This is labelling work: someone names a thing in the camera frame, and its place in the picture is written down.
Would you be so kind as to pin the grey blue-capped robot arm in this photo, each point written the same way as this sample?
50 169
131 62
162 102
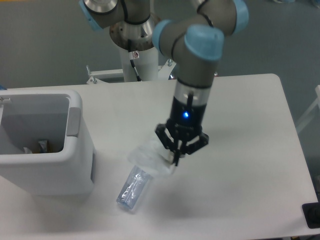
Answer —
194 44

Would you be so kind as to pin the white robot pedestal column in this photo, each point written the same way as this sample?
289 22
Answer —
145 63

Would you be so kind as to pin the trash inside the can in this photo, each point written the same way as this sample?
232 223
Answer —
43 146

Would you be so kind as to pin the white trash can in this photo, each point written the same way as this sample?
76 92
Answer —
27 116

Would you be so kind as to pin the clear plastic water bottle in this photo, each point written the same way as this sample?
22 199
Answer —
133 188

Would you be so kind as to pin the white frame at right edge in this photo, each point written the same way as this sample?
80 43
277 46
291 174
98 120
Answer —
310 113

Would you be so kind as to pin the black object at table edge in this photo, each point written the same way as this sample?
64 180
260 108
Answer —
311 213

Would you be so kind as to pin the white pedestal base frame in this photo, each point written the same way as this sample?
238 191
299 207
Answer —
168 71

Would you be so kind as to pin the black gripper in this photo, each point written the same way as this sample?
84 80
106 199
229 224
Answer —
185 125

